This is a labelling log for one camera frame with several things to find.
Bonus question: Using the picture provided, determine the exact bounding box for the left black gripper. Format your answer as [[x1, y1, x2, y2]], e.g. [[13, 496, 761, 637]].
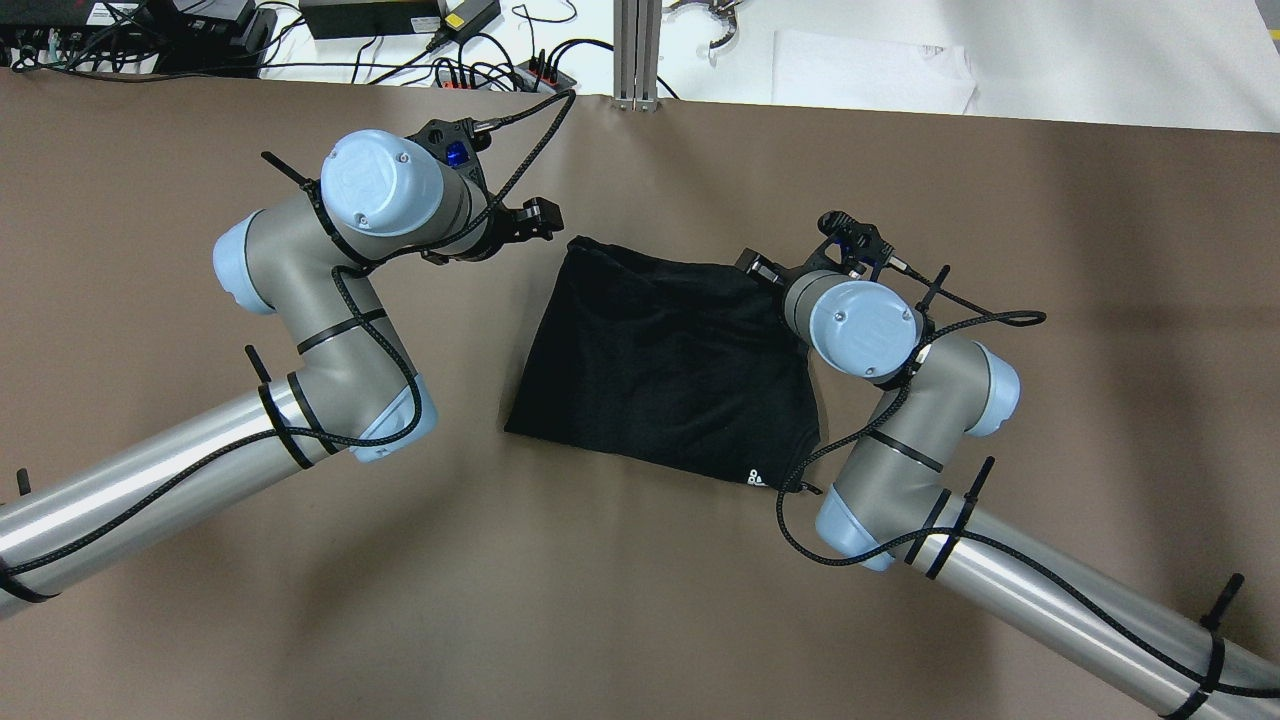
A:
[[404, 118, 564, 265]]

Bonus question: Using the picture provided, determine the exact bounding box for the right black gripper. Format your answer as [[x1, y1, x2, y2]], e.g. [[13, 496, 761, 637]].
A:
[[735, 210, 896, 296]]

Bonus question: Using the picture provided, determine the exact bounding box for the black t-shirt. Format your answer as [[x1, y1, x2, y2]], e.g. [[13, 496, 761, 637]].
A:
[[506, 237, 820, 489]]

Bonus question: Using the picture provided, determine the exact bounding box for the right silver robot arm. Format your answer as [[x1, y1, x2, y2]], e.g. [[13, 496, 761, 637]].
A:
[[736, 210, 1277, 719]]

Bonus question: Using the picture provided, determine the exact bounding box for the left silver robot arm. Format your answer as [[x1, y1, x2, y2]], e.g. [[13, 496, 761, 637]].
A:
[[3, 118, 563, 618]]

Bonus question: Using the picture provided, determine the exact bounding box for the power strip with plugs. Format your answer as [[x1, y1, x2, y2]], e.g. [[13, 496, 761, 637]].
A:
[[426, 58, 579, 95]]

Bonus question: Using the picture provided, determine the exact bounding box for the black power adapter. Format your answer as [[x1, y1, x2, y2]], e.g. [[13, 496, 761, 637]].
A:
[[298, 1, 445, 40]]

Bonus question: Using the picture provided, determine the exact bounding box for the white folded cloth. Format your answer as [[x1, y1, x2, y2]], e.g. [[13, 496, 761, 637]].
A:
[[771, 29, 978, 114]]

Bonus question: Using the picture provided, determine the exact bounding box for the aluminium frame cage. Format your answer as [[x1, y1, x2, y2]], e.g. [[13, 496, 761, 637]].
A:
[[612, 1, 663, 113]]

